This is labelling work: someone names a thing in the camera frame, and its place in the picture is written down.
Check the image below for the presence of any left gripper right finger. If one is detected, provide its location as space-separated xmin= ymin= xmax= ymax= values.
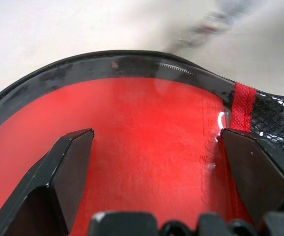
xmin=219 ymin=127 xmax=284 ymax=223

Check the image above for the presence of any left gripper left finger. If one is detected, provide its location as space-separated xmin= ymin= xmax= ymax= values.
xmin=0 ymin=127 xmax=95 ymax=236

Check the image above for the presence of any black red mesh paddle case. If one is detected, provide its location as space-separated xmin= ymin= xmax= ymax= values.
xmin=0 ymin=49 xmax=284 ymax=236

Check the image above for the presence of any red table tennis paddle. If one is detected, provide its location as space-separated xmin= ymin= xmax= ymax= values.
xmin=0 ymin=76 xmax=232 ymax=236

